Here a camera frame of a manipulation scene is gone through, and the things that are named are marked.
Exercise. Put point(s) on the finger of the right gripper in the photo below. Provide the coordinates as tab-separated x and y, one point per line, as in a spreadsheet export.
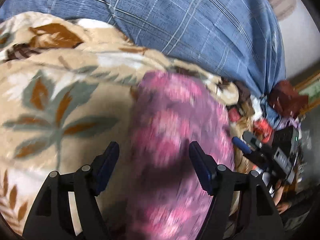
241	145

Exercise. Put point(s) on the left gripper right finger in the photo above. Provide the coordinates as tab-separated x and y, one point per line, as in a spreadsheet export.
257	216

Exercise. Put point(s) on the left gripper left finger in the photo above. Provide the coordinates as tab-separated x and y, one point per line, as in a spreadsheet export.
50	215

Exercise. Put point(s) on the purple floral long-sleeve shirt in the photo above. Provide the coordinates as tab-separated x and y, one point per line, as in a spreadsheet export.
166	200

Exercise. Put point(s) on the red plastic bag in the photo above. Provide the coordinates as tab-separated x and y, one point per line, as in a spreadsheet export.
262	130

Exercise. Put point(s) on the dark red cloth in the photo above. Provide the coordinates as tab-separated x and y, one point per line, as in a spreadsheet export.
286	101

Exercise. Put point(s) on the blue plaid duvet bundle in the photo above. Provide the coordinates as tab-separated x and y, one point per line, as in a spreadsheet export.
237	39

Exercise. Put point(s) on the beige leaf-print fleece blanket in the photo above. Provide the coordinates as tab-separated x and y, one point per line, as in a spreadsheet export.
66	94

